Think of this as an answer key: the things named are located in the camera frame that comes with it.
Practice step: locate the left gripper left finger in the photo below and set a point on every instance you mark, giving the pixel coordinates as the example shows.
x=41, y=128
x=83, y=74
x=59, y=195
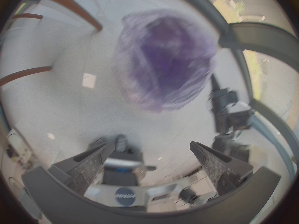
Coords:
x=88, y=169

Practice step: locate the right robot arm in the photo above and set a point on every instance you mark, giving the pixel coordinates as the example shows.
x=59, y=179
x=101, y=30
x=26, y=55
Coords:
x=238, y=119

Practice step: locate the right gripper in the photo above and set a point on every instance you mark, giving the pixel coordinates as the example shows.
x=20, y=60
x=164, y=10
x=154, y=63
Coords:
x=220, y=111

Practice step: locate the purple plastic bag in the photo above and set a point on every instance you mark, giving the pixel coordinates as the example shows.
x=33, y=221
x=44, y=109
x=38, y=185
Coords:
x=168, y=55

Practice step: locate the white chair with wooden legs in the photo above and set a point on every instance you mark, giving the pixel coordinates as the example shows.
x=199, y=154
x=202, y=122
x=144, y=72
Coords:
x=92, y=22

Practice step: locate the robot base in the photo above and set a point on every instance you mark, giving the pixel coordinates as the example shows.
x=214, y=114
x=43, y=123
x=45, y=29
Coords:
x=123, y=157

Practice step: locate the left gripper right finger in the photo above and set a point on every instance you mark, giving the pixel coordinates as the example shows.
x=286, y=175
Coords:
x=217, y=169

